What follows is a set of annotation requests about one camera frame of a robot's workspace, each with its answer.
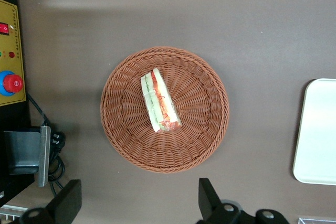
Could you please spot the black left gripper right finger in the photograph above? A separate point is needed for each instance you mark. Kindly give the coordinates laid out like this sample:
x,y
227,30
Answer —
x,y
210,205

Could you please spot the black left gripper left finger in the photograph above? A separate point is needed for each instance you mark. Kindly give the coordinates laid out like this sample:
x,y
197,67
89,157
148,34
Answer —
x,y
65,203

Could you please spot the triangle sandwich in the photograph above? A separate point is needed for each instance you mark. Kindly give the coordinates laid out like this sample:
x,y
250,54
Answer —
x,y
157,103

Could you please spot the brown round wicker basket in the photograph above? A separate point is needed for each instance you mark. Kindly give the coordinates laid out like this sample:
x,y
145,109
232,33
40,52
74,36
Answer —
x,y
197,129

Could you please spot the beige plastic serving tray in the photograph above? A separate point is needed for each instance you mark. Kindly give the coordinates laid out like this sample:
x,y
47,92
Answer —
x,y
317,129

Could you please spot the clear acrylic bottle rack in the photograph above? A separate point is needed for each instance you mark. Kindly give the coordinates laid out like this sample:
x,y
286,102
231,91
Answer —
x,y
317,221

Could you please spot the red emergency stop button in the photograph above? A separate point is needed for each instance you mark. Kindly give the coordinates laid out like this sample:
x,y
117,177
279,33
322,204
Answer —
x,y
11,83

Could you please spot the black machine with yellow panel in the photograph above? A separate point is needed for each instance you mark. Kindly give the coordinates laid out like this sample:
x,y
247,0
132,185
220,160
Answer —
x,y
9,14

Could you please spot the grey metal bracket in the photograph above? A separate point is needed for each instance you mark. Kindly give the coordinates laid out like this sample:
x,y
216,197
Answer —
x,y
23,148

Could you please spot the red rocker switch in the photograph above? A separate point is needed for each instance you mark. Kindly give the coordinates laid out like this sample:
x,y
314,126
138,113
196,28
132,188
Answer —
x,y
4,28

